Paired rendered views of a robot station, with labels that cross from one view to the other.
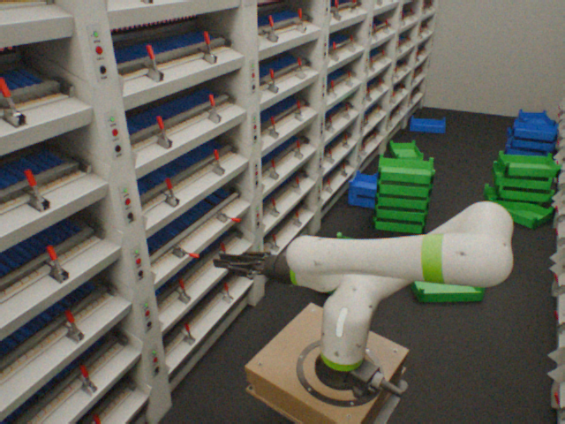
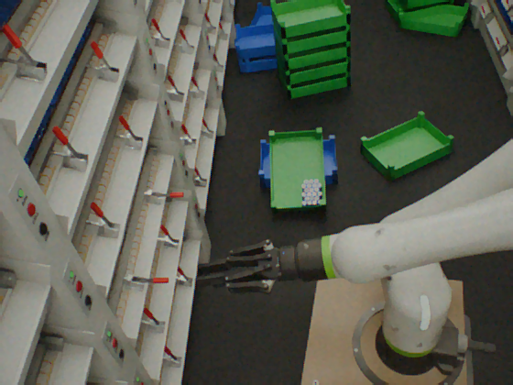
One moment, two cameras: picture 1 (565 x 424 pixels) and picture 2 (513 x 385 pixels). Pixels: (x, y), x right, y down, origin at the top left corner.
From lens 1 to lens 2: 61 cm
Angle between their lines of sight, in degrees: 22
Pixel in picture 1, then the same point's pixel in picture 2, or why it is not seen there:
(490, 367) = not seen: hidden behind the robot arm
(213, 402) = not seen: outside the picture
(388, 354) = not seen: hidden behind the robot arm
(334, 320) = (416, 316)
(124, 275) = (106, 370)
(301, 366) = (364, 362)
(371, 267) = (469, 250)
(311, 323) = (338, 296)
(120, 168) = (54, 251)
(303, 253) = (366, 260)
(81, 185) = (19, 315)
